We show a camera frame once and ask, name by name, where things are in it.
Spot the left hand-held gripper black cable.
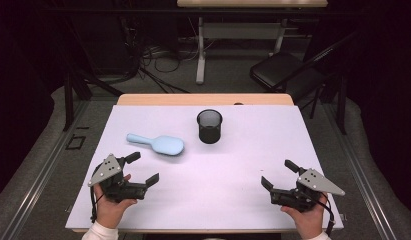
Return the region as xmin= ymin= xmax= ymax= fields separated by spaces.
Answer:
xmin=89 ymin=185 xmax=106 ymax=224

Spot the person's right hand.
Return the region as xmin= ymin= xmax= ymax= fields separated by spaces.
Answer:
xmin=280 ymin=194 xmax=328 ymax=239

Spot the white foam board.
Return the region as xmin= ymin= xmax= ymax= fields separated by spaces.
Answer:
xmin=65 ymin=104 xmax=345 ymax=231

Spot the hand-held gripper black cable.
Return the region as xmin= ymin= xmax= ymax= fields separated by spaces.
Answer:
xmin=312 ymin=192 xmax=337 ymax=236
xmin=89 ymin=185 xmax=106 ymax=224

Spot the white-legged background desk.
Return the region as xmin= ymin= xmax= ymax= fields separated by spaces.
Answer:
xmin=176 ymin=0 xmax=329 ymax=85

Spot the wooden table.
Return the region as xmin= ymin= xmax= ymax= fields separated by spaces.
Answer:
xmin=72 ymin=93 xmax=341 ymax=234

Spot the black mesh cup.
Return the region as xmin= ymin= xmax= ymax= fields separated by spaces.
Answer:
xmin=196 ymin=108 xmax=224 ymax=145

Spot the black folding chair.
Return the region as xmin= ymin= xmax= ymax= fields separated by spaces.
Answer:
xmin=249 ymin=31 xmax=361 ymax=103

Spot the right hand-held gripper black cable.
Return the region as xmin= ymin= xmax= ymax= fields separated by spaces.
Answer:
xmin=312 ymin=192 xmax=337 ymax=236

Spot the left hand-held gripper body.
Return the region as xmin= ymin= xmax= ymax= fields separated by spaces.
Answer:
xmin=87 ymin=153 xmax=149 ymax=203

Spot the bundle of floor cables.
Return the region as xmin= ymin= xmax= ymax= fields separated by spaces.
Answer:
xmin=136 ymin=39 xmax=191 ymax=94

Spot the metal floor rail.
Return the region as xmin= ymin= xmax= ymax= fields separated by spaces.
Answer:
xmin=0 ymin=99 xmax=91 ymax=240
xmin=321 ymin=103 xmax=398 ymax=240

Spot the person's left hand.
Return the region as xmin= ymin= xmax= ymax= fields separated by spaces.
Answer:
xmin=93 ymin=184 xmax=138 ymax=229

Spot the black metal stand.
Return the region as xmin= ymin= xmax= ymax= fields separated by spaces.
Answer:
xmin=42 ymin=6 xmax=125 ymax=133

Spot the light blue hairbrush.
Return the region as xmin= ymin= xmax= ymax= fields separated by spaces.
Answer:
xmin=126 ymin=132 xmax=186 ymax=157

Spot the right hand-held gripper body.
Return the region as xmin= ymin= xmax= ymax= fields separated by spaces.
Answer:
xmin=269 ymin=168 xmax=346 ymax=213

